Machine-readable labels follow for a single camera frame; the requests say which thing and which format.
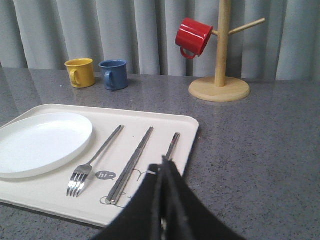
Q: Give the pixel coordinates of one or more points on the grey curtain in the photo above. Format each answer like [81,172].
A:
[44,34]

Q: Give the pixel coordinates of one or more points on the beige rabbit serving tray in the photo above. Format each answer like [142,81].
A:
[116,174]

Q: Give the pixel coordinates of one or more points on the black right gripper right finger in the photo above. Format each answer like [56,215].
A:
[186,217]

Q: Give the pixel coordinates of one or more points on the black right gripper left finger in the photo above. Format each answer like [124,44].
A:
[141,218]

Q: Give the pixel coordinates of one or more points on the blue enamel mug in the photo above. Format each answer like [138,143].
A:
[114,74]

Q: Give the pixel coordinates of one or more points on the silver metal fork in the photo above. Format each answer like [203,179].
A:
[81,173]

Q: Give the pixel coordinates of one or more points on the white round plate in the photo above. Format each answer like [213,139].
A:
[42,143]

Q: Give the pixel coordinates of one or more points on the yellow enamel mug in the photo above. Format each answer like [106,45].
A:
[81,72]

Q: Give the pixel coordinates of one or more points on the red enamel mug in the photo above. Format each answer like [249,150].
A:
[192,38]

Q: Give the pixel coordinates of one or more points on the wooden mug tree stand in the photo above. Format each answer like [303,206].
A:
[220,88]

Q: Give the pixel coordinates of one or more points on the silver metal spoon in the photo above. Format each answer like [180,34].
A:
[172,146]

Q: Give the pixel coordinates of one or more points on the silver metal chopstick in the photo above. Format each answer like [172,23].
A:
[135,167]
[128,166]

